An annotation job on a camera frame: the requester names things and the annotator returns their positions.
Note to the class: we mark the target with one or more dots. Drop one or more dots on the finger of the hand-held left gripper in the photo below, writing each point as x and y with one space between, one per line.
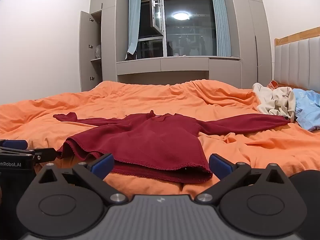
45 154
15 145

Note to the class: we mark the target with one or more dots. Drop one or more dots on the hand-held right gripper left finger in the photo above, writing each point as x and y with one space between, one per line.
103 165

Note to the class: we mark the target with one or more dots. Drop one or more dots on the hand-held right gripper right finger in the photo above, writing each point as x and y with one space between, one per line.
220 166

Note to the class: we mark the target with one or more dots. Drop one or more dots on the dark red sweater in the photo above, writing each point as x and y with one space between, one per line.
155 140

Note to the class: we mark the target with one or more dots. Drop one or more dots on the orange blanket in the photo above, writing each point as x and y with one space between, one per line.
150 97

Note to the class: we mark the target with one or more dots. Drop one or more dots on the cream garment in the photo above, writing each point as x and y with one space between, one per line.
272 102

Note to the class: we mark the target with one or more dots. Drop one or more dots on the small orange garment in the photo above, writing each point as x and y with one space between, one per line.
273 84

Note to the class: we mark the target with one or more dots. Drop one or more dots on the light blue garment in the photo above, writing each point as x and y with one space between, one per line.
307 112

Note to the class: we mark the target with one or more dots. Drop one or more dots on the grey wardrobe door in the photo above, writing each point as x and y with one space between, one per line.
85 55

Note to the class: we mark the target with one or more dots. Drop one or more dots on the dark object on sill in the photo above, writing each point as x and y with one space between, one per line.
131 56

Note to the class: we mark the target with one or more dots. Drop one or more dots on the white object on shelf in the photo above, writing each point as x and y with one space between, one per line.
98 51

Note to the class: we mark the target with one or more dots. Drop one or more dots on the grey window seat cabinet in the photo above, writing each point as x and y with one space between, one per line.
162 66

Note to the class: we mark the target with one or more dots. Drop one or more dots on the grey wardrobe with open shelves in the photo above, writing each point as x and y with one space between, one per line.
108 42

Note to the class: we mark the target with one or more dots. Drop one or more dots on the tall closed grey wardrobe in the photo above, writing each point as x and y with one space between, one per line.
247 42

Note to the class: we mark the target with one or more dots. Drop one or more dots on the large window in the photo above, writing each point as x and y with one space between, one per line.
190 37

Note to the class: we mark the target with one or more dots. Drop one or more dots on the light blue curtain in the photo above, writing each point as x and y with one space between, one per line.
133 20
221 22

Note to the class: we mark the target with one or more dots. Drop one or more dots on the open window sash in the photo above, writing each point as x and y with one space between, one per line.
157 12

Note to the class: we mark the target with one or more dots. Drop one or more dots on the padded headboard with wooden frame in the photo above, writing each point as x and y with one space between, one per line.
297 62

